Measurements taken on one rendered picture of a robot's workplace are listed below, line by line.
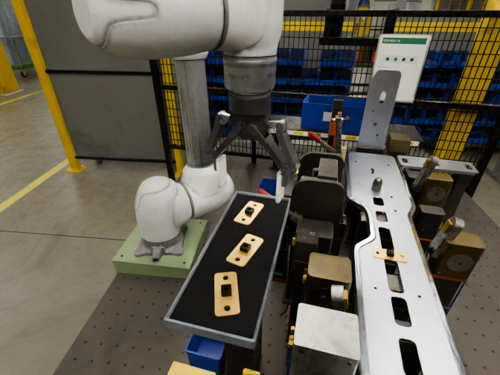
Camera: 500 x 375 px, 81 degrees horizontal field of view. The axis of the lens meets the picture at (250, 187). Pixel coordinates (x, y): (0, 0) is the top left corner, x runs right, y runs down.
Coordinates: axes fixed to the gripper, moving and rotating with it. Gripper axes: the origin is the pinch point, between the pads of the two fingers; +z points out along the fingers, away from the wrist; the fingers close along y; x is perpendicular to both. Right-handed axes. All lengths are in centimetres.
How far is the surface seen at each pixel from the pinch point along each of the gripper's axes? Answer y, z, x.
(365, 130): 16, 15, 90
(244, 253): 4.6, 6.6, -12.1
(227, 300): 6.8, 6.6, -22.6
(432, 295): 41.4, 23.0, 9.2
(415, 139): 38, 20, 102
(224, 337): 9.3, 6.9, -27.9
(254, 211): 0.7, 6.6, 0.7
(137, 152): -208, 98, 157
